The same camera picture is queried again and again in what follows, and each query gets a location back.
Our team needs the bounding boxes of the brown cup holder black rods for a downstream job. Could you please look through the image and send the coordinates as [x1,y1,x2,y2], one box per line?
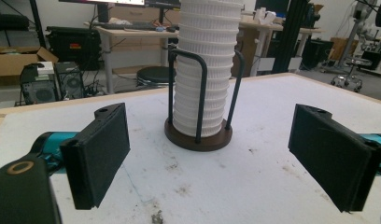
[163,46,247,152]

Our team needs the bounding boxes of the small white box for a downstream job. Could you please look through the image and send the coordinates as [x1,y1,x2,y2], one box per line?
[36,61,55,76]

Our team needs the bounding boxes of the black frame post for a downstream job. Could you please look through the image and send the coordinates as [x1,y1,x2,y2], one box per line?
[271,0,308,75]

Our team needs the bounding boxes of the open cardboard box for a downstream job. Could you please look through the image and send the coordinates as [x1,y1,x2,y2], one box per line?
[0,46,60,77]

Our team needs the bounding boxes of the stack of nested paper cups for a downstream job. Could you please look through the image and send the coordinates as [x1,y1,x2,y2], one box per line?
[172,0,245,138]

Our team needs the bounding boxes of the grey robot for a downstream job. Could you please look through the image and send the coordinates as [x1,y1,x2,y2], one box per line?
[337,0,381,77]

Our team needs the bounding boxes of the black soft bag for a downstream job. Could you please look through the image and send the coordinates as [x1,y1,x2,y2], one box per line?
[0,13,31,32]

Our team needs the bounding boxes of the chrome rolling stool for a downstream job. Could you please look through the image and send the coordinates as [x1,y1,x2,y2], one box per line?
[330,57,373,93]

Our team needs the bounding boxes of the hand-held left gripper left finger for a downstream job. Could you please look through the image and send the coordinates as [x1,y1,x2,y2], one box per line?
[59,102,132,211]

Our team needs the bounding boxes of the black hard case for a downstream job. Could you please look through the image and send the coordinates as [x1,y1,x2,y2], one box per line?
[45,25,103,71]

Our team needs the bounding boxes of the black round stool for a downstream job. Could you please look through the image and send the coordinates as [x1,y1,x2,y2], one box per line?
[136,65,177,89]

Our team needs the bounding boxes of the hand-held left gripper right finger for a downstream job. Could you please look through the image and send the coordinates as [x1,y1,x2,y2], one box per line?
[288,103,381,214]

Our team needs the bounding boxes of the wooden desk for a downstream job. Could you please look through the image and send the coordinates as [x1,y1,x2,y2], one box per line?
[232,13,324,77]

